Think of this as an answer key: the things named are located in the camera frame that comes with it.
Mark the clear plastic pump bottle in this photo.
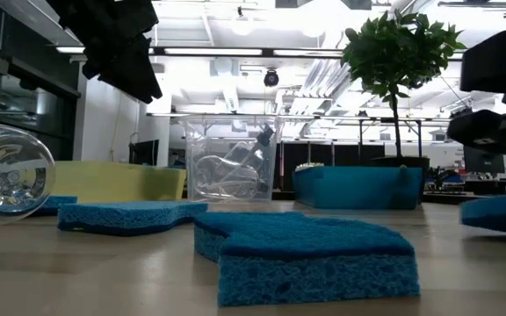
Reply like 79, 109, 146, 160
230, 124, 277, 176
0, 125, 57, 219
193, 155, 263, 201

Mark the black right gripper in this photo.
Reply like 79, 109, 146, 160
446, 19, 506, 193

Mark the yellow plastic bin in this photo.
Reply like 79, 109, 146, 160
53, 160, 188, 203

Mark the black aluminium table frame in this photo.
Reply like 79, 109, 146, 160
423, 192, 491, 207

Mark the green potted plant black pot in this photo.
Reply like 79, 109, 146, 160
340, 11, 468, 206

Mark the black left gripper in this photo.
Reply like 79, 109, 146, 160
46, 0, 164, 105

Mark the black computer monitor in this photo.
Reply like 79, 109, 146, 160
462, 147, 506, 176

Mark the black ceiling spotlight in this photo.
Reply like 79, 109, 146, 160
263, 68, 280, 88

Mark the clear plastic bin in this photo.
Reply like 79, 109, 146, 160
182, 114, 280, 203

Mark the dark flat screen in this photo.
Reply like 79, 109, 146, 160
128, 139, 161, 165

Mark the black storage cabinet row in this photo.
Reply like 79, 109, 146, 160
278, 140, 386, 168

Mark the blue wavy kitchen sponge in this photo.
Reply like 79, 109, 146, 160
459, 188, 506, 241
193, 212, 421, 308
57, 200, 209, 237
0, 195, 78, 216

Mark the dark office desk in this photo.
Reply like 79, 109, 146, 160
423, 177, 506, 198

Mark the blue dish brush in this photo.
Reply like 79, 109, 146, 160
294, 162, 326, 172

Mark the blue plastic bin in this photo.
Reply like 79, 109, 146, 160
292, 165, 424, 211

